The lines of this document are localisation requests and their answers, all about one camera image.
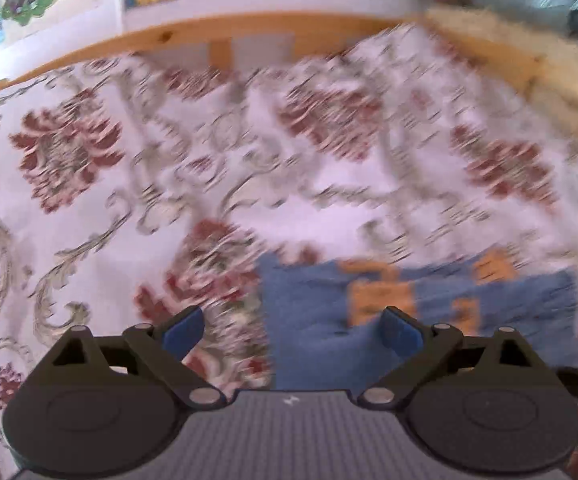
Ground wooden bed frame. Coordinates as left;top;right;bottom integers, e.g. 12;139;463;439
0;6;578;136

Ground blue patterned child pants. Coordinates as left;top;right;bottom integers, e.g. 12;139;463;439
257;252;578;394

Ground floral white bedsheet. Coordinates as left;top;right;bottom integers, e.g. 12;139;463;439
0;25;578;479

